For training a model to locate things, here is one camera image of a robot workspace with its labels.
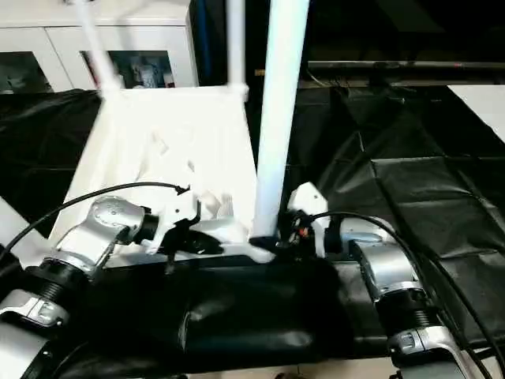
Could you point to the white plastic table top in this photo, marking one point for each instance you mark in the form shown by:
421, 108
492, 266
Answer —
165, 118

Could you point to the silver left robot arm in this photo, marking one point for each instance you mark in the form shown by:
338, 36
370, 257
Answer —
110, 215

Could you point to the dark right robot foot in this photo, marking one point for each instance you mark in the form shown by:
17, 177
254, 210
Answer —
283, 375

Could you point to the small white box red base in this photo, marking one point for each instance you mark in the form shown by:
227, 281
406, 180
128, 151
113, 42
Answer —
170, 82

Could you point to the small white blue box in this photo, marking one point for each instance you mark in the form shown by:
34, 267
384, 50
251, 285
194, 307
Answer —
146, 75

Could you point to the dark metal rod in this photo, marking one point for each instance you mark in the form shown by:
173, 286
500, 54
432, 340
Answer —
394, 66

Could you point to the white glass door cabinet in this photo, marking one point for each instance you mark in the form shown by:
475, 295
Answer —
118, 35

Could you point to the black bag with yellow label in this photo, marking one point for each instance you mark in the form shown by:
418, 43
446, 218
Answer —
394, 27

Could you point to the white flat object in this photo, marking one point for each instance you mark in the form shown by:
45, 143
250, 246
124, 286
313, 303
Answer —
485, 106

